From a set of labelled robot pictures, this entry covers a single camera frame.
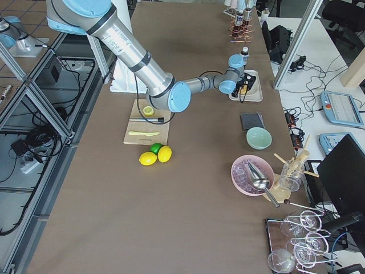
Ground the green lime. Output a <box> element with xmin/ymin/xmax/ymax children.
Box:
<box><xmin>150</xmin><ymin>143</ymin><xmax>164</xmax><ymax>155</ymax></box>

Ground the steel cylinder muddler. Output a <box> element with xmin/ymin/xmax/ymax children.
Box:
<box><xmin>129</xmin><ymin>117</ymin><xmax>165</xmax><ymax>124</ymax></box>

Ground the pink bowl of ice cubes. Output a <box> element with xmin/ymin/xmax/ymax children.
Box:
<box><xmin>231</xmin><ymin>155</ymin><xmax>274</xmax><ymax>196</ymax></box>

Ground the metal ice scoop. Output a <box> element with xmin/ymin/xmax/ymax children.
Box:
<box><xmin>246</xmin><ymin>162</ymin><xmax>279</xmax><ymax>208</ymax></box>

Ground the green ceramic bowl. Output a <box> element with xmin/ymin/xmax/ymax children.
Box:
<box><xmin>246</xmin><ymin>127</ymin><xmax>272</xmax><ymax>150</ymax></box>

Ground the yellow plastic knife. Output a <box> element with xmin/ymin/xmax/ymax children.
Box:
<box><xmin>128</xmin><ymin>131</ymin><xmax>160</xmax><ymax>136</ymax></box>

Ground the bottle in wire rack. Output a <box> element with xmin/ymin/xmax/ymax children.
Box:
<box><xmin>234</xmin><ymin>10</ymin><xmax>244</xmax><ymax>26</ymax></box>

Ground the cream rabbit tray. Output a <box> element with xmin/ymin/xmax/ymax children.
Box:
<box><xmin>229</xmin><ymin>70</ymin><xmax>263</xmax><ymax>103</ymax></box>

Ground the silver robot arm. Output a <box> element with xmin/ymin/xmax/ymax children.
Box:
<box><xmin>46</xmin><ymin>1</ymin><xmax>248</xmax><ymax>112</ymax></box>

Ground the grey folded cloth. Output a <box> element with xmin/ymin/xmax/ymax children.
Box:
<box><xmin>240</xmin><ymin>112</ymin><xmax>265</xmax><ymax>131</ymax></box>

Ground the white power strip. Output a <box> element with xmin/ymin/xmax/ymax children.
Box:
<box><xmin>20</xmin><ymin>157</ymin><xmax>46</xmax><ymax>174</ymax></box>

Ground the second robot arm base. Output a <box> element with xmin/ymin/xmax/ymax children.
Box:
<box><xmin>1</xmin><ymin>16</ymin><xmax>49</xmax><ymax>58</ymax></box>

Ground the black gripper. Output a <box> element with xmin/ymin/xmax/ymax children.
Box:
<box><xmin>231</xmin><ymin>74</ymin><xmax>256</xmax><ymax>98</ymax></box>

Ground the blue teach pendant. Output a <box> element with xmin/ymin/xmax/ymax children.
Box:
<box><xmin>320</xmin><ymin>91</ymin><xmax>364</xmax><ymax>127</ymax></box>

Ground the whole yellow lemon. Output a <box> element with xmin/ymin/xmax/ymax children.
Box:
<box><xmin>139</xmin><ymin>151</ymin><xmax>157</xmax><ymax>166</ymax></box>

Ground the glazed twisted donut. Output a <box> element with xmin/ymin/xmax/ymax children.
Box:
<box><xmin>240</xmin><ymin>86</ymin><xmax>248</xmax><ymax>94</ymax></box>

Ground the bottle with white cap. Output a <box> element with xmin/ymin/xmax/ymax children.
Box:
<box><xmin>240</xmin><ymin>46</ymin><xmax>249</xmax><ymax>67</ymax></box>

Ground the black monitor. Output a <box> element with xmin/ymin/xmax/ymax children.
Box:
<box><xmin>317</xmin><ymin>134</ymin><xmax>364</xmax><ymax>213</ymax></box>

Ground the clear glass mug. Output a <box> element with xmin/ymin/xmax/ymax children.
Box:
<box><xmin>279</xmin><ymin>160</ymin><xmax>304</xmax><ymax>192</ymax></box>

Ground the half lemon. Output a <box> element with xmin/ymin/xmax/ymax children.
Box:
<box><xmin>143</xmin><ymin>106</ymin><xmax>155</xmax><ymax>116</ymax></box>

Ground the wine glass rack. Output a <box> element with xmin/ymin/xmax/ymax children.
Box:
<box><xmin>267</xmin><ymin>199</ymin><xmax>338</xmax><ymax>273</ymax></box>

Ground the copper wire bottle rack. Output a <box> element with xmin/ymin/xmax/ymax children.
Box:
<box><xmin>229</xmin><ymin>8</ymin><xmax>254</xmax><ymax>44</ymax></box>

